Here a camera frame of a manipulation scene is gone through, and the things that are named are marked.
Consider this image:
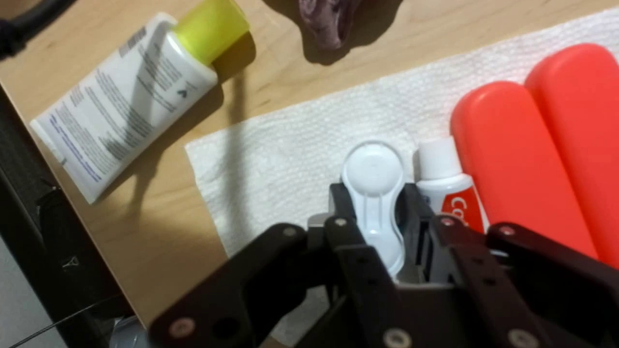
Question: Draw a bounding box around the black bulky case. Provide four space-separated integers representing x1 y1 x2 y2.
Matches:
0 88 133 348

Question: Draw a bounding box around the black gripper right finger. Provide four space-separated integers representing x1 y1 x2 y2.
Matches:
400 183 619 348

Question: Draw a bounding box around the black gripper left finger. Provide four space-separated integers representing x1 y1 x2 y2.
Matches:
146 181 413 348

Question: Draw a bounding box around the maroon scrunchie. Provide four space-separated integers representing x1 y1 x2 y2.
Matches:
295 0 363 53

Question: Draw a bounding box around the white tube yellow cap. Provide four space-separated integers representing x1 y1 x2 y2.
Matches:
27 0 251 206

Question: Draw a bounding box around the white red toothpaste tube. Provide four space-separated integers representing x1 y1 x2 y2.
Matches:
411 134 489 235

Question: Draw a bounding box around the white paper towel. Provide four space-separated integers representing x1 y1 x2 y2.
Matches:
183 5 619 348

